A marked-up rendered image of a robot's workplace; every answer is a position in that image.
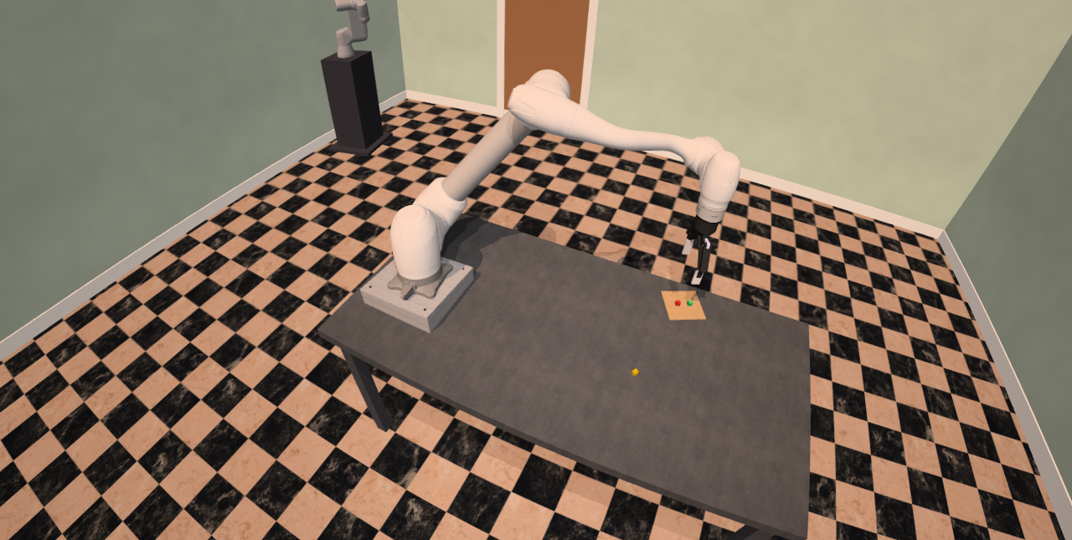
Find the orange mat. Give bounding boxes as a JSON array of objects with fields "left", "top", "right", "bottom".
[{"left": 661, "top": 291, "right": 706, "bottom": 321}]

